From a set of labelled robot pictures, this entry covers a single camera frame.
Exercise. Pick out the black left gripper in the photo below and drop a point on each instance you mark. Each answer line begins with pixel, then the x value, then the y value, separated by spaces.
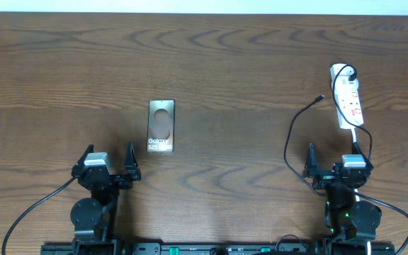
pixel 132 170

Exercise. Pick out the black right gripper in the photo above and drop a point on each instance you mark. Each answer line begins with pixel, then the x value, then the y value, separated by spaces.
pixel 324 178

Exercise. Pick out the Galaxy S25 Ultra smartphone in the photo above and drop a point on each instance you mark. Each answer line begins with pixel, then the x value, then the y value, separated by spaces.
pixel 161 123

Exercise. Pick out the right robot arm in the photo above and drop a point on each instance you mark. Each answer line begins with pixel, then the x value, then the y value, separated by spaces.
pixel 353 222

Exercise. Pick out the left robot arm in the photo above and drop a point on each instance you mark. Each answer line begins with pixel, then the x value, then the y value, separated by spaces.
pixel 94 217

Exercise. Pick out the white power strip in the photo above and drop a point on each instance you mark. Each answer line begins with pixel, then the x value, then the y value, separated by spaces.
pixel 344 84

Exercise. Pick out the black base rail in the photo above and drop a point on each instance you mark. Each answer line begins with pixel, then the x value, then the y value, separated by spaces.
pixel 290 247

